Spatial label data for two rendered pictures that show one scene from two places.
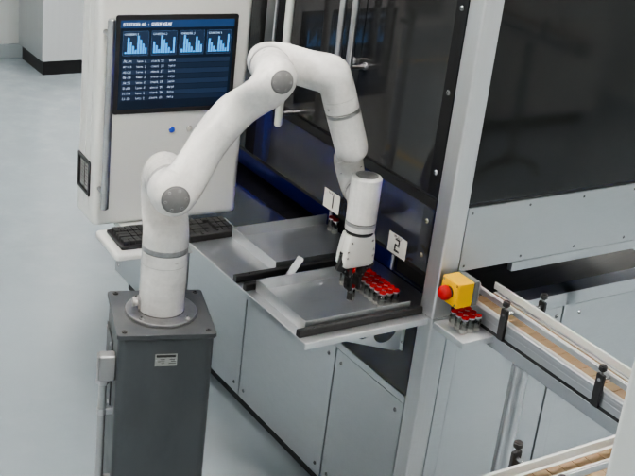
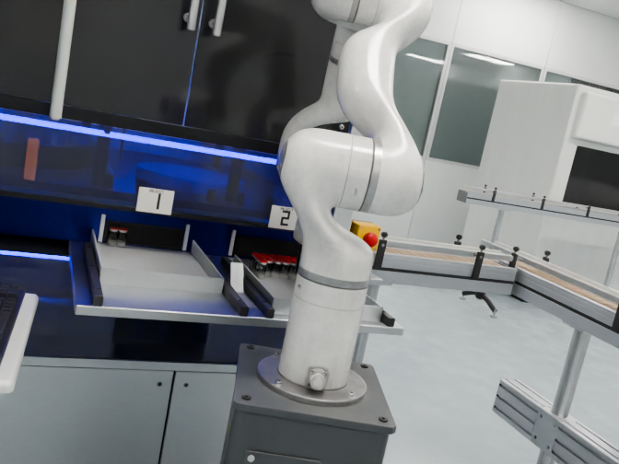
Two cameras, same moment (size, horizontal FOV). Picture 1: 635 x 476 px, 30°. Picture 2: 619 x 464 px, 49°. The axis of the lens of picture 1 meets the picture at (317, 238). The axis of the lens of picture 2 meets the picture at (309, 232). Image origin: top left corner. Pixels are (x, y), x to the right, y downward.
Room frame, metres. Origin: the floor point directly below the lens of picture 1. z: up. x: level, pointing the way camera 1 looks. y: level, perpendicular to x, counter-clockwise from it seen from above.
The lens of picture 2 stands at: (2.61, 1.47, 1.31)
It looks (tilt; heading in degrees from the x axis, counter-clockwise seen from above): 10 degrees down; 282
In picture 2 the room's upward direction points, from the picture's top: 11 degrees clockwise
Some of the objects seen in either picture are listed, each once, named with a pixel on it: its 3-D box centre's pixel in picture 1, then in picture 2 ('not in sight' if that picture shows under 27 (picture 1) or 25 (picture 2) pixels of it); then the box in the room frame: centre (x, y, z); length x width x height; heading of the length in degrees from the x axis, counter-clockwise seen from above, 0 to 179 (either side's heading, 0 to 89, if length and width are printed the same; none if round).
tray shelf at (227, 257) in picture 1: (311, 277); (227, 285); (3.10, 0.00, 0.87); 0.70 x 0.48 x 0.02; 35
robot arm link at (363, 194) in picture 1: (363, 196); not in sight; (2.96, -0.11, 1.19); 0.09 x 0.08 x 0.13; 18
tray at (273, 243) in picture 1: (301, 242); (152, 259); (3.28, 0.04, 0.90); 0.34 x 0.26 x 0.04; 125
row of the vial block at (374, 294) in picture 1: (366, 287); (288, 270); (3.00, -0.15, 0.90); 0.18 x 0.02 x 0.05; 35
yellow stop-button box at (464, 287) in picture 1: (458, 289); (363, 235); (2.86, -0.39, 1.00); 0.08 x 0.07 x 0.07; 125
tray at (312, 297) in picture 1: (333, 296); (302, 285); (2.93, -0.06, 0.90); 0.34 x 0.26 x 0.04; 125
